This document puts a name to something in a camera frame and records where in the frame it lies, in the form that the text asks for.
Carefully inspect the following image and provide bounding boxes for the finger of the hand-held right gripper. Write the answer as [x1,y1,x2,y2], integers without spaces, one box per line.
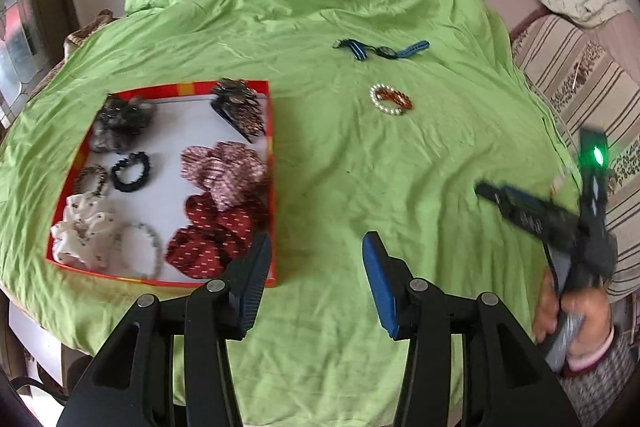
[475,181,582,239]

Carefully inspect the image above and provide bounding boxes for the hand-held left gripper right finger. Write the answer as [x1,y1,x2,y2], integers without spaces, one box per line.
[362,231,581,427]

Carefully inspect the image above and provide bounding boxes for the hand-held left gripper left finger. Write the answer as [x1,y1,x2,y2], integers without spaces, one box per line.
[56,232,273,427]

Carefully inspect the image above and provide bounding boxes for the red dotted scrunchie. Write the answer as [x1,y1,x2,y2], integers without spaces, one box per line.
[165,193,271,280]

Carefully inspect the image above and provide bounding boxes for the grey bead bracelet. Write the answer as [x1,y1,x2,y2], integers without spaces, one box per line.
[116,221,165,280]

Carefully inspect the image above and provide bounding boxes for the pink checked scrunchie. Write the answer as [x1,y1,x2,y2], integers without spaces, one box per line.
[180,141,271,210]

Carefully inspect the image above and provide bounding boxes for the red cardboard tray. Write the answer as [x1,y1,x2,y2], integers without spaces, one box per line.
[46,79,280,289]

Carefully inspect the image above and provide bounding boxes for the black scrunchie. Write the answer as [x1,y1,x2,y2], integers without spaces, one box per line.
[111,151,152,192]

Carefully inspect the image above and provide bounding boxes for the white printed scrunchie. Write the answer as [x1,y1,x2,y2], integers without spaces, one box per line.
[51,192,123,270]

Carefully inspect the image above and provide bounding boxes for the leopard print scrunchie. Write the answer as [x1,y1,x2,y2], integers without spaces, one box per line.
[74,164,108,198]

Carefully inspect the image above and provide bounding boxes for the butterfly rhinestone hair clip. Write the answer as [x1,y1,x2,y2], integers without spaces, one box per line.
[212,78,261,108]

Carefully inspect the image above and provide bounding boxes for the grey sheer scrunchie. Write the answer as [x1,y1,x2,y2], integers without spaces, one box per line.
[90,99,157,154]

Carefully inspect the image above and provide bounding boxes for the person's right forearm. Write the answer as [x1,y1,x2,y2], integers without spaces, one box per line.
[557,322,640,427]

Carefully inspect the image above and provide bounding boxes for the person's right hand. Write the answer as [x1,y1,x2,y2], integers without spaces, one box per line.
[532,274,613,360]

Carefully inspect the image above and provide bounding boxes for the green bed sheet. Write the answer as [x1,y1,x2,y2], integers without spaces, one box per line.
[0,0,581,427]

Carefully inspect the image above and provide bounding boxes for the striped floral sofa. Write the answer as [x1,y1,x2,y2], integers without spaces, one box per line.
[480,0,640,308]

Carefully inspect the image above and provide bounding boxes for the brown patterned cloth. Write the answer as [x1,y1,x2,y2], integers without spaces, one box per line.
[62,9,116,58]

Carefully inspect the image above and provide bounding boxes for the black cable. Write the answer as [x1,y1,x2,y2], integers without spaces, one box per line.
[544,239,562,295]

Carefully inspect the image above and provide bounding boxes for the orange bead bracelet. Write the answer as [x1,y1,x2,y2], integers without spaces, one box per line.
[377,88,415,112]

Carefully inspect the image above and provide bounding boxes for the white pearl bracelet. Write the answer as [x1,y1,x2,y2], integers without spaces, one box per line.
[370,83,407,116]

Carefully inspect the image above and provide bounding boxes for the blue strap wrist watch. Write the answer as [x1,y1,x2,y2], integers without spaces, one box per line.
[334,38,431,62]

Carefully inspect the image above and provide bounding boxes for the metal frame window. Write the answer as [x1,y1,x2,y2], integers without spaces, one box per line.
[0,0,66,122]

